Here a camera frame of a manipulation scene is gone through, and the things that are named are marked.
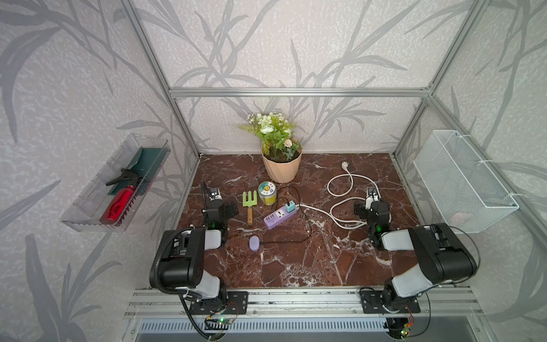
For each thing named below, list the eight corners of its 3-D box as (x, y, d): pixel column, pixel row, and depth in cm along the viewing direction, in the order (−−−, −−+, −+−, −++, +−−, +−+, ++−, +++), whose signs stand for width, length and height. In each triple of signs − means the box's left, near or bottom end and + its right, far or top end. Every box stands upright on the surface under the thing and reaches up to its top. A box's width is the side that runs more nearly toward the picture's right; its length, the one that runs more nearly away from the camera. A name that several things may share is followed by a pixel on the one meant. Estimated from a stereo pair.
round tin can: (259, 205, 101) (257, 196, 94) (260, 191, 106) (258, 181, 100) (276, 205, 101) (275, 196, 94) (276, 191, 106) (276, 181, 100)
